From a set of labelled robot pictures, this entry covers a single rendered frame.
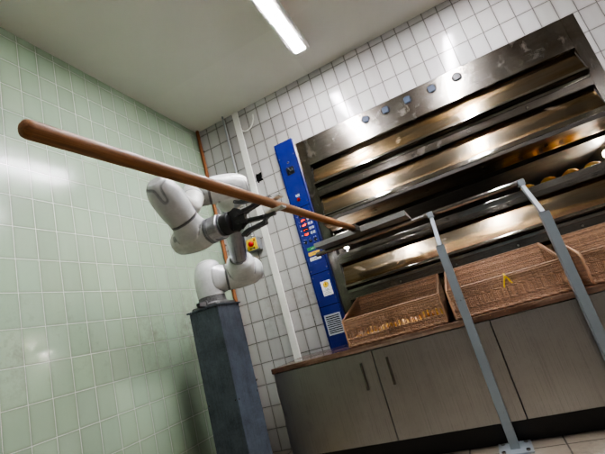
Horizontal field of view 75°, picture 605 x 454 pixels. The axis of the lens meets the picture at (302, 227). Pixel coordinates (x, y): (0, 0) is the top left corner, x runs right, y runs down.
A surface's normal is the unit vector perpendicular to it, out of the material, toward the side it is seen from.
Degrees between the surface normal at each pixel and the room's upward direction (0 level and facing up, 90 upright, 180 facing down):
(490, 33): 90
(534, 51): 90
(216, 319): 90
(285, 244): 90
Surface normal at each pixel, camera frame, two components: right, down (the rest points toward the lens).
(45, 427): 0.88, -0.34
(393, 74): -0.40, -0.13
